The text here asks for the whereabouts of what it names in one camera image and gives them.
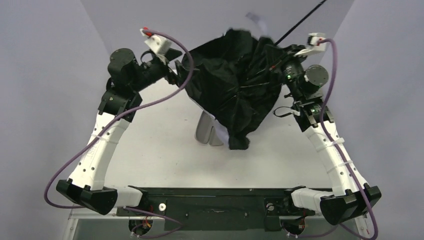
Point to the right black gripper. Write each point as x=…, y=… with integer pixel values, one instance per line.
x=285, y=57

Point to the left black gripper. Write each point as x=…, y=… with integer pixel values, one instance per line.
x=171, y=71

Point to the lavender folding umbrella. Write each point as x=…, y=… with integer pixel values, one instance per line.
x=237, y=80

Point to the pink umbrella case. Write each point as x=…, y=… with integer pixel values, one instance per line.
x=205, y=132

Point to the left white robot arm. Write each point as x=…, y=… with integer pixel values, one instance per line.
x=85, y=186

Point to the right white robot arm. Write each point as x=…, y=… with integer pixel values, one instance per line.
x=349, y=190

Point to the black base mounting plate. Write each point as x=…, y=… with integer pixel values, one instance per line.
x=219, y=209

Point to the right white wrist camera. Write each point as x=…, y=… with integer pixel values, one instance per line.
x=313, y=45

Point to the aluminium extrusion rail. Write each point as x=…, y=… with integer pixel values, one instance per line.
x=84, y=224

